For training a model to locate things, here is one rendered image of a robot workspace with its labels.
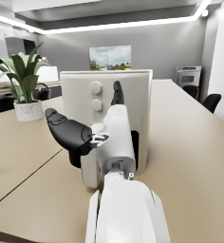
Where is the white oven appliance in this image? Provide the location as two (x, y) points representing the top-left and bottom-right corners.
(175, 65), (202, 88)

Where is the pale air fryer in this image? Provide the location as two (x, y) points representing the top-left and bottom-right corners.
(59, 68), (154, 190)

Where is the landscape wall picture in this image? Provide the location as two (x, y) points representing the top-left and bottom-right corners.
(88, 45), (132, 71)

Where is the potted green plant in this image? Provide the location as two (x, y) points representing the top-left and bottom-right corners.
(0, 42), (51, 122)

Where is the black office chair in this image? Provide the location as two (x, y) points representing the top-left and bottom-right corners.
(201, 93), (222, 115)
(36, 87), (52, 102)
(181, 84), (200, 100)
(0, 95), (16, 116)

